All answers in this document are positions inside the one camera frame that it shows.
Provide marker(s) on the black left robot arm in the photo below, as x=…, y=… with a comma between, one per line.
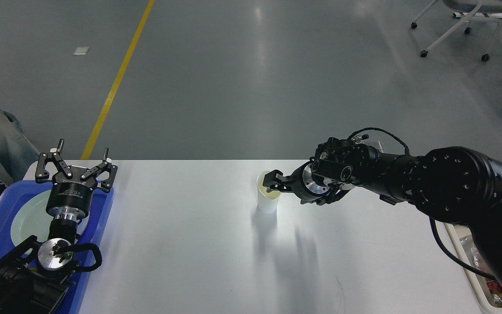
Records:
x=35, y=275

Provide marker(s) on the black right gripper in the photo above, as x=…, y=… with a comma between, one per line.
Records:
x=302, y=183

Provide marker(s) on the white office chair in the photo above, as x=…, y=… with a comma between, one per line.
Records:
x=471, y=7

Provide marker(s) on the crushed red can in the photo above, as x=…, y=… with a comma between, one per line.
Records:
x=494, y=286

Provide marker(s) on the mint green plate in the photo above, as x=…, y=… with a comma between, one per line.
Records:
x=32, y=219

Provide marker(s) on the white paper cup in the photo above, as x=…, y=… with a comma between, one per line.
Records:
x=266, y=201

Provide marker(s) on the white plastic bin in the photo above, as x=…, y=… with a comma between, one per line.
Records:
x=455, y=233

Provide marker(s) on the aluminium foil tray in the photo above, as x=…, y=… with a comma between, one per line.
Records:
x=476, y=261

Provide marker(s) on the white table foot bar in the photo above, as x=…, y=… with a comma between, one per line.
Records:
x=459, y=15

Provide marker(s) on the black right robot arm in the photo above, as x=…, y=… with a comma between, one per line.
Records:
x=453, y=185

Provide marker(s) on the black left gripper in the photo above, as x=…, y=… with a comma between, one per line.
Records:
x=69, y=198

